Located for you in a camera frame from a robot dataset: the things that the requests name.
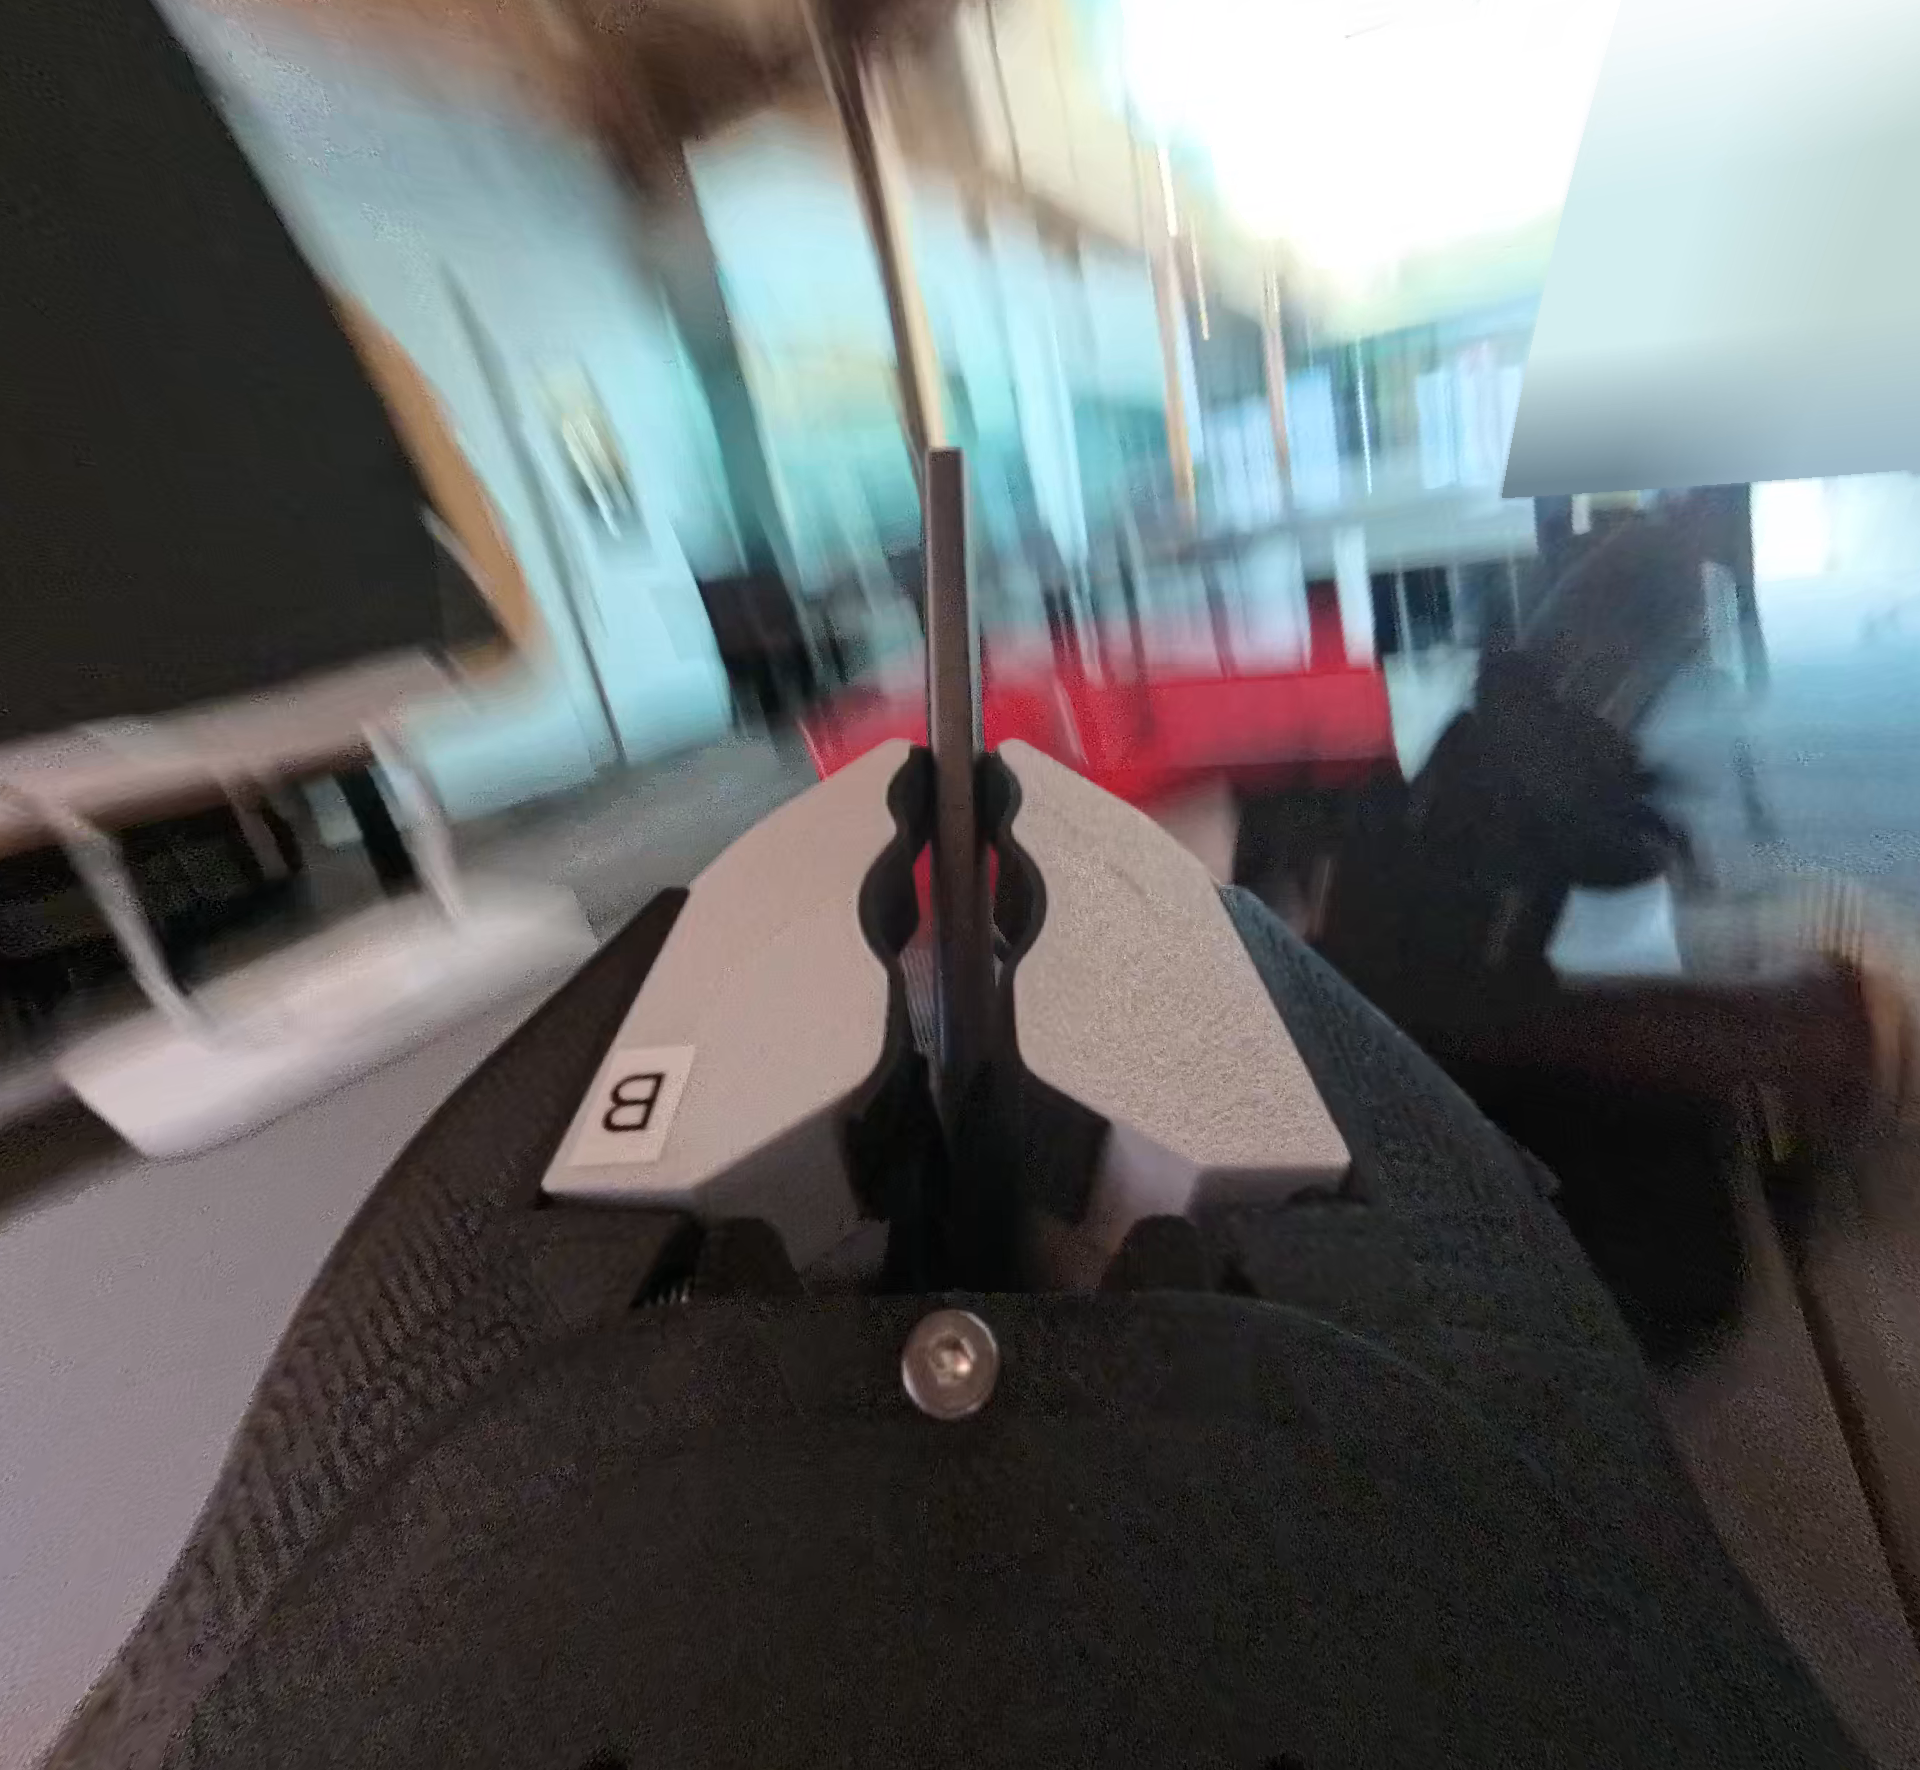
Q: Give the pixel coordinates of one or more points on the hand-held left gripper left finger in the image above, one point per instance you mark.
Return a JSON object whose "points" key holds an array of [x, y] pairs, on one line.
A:
{"points": [[765, 990]]}

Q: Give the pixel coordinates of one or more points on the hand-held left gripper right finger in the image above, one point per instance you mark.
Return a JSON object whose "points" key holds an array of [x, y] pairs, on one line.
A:
{"points": [[1170, 1021]]}

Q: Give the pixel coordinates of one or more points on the red plastic storage bin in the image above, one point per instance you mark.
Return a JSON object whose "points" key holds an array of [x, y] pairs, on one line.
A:
{"points": [[1200, 720]]}

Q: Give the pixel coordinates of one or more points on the grey usb hub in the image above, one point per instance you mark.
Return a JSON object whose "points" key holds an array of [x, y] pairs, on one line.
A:
{"points": [[950, 630]]}

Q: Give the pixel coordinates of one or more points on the rounded wooden panel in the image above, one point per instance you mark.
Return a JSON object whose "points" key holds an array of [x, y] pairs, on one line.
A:
{"points": [[480, 555]]}

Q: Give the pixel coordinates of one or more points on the dark door window panel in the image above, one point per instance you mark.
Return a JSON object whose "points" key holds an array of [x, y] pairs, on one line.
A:
{"points": [[593, 451]]}

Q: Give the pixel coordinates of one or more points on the black display panel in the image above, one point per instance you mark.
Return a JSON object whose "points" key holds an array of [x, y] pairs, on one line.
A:
{"points": [[180, 374]]}

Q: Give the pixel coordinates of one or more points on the wooden support post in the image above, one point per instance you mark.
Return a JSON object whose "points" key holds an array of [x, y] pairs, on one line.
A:
{"points": [[901, 271]]}

